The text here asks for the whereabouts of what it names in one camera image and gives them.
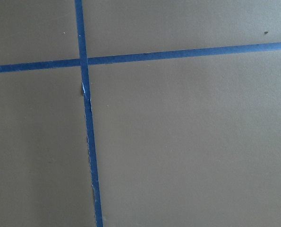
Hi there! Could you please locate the blue tape strip lengthwise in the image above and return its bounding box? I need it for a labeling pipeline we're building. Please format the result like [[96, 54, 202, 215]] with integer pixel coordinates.
[[75, 0, 103, 227]]

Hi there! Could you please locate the blue tape strip crosswise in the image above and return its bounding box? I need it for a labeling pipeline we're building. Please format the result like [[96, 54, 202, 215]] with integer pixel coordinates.
[[0, 42, 281, 73]]

